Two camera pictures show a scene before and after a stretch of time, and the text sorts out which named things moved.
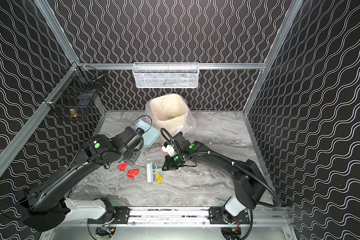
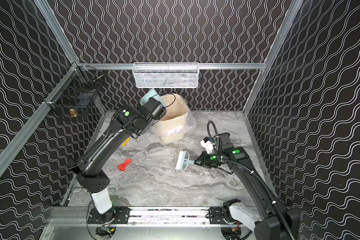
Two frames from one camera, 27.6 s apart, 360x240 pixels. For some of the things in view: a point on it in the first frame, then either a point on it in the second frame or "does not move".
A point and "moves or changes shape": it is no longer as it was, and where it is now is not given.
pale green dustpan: [150, 135] → [152, 93]
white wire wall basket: [165, 75] does not move
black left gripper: [135, 154] → [155, 106]
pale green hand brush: [152, 171] moves or changes shape
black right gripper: [170, 163] → [202, 159]
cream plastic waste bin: [169, 113] does not move
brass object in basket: [73, 112] does not move
